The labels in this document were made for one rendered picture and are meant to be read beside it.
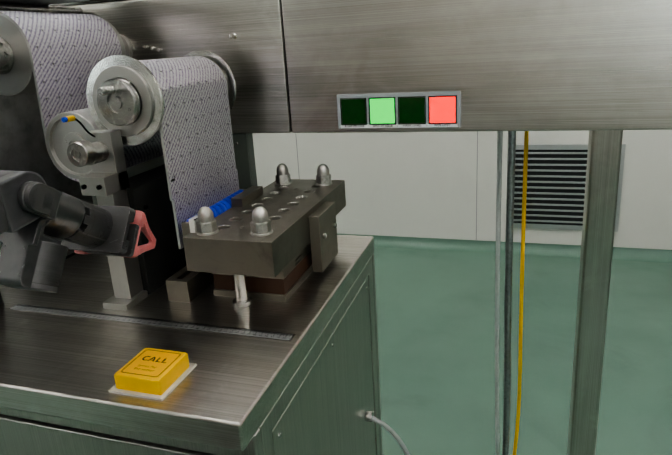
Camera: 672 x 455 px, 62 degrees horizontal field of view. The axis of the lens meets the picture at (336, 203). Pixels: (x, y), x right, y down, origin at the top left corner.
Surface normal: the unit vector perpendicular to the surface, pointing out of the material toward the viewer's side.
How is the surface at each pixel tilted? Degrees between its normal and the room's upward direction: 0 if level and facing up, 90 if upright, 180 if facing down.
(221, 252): 90
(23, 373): 0
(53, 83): 92
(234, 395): 0
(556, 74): 90
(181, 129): 90
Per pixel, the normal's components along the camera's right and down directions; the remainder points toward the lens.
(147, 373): -0.06, -0.96
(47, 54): 0.95, 0.06
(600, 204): -0.30, 0.28
